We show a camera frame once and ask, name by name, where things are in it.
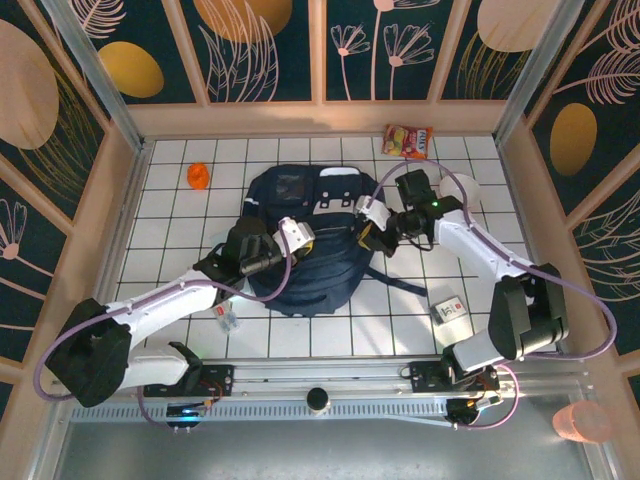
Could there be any black white card box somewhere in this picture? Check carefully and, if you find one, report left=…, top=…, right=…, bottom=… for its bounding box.
left=430, top=296, right=471, bottom=327

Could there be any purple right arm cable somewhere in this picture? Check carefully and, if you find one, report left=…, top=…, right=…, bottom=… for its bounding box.
left=369, top=158, right=617, bottom=361

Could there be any small black circuit board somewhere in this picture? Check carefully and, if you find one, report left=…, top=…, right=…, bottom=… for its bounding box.
left=166, top=403, right=207, bottom=431
left=446, top=397, right=501, bottom=427

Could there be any clear plastic pen packet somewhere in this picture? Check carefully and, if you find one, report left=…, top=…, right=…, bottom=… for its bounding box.
left=214, top=299, right=240, bottom=335

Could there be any perforated metal cable tray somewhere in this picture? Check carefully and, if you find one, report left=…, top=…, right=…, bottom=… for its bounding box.
left=69, top=402, right=451, bottom=426

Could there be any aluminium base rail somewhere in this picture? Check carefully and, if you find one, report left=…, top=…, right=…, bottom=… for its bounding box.
left=49, top=357, right=594, bottom=399

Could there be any black round knob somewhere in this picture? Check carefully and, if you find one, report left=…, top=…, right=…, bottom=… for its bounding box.
left=306, top=386, right=330, bottom=416

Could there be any translucent pink cup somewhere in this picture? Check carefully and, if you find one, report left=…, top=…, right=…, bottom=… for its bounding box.
left=552, top=402, right=614, bottom=444

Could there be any aluminium frame post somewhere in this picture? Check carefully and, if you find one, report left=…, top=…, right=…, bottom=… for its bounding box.
left=492, top=0, right=587, bottom=146
left=42, top=0, right=147, bottom=151

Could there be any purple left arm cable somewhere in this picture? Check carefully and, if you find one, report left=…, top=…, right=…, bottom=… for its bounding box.
left=32, top=232, right=294, bottom=401

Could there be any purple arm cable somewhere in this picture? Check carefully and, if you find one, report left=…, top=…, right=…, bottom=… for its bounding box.
left=369, top=158, right=617, bottom=361
left=32, top=232, right=294, bottom=401

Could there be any small orange plastic cup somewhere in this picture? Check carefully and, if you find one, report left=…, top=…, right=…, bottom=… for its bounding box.
left=187, top=162, right=210, bottom=191

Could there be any orange fruit candy bag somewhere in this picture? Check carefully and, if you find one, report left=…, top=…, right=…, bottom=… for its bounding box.
left=383, top=124, right=434, bottom=161

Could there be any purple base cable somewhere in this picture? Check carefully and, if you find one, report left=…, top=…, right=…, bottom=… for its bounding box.
left=135, top=387, right=174, bottom=429
left=452, top=364, right=521, bottom=432

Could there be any navy blue student backpack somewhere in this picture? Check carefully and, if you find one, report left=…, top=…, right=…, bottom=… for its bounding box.
left=243, top=164, right=429, bottom=319

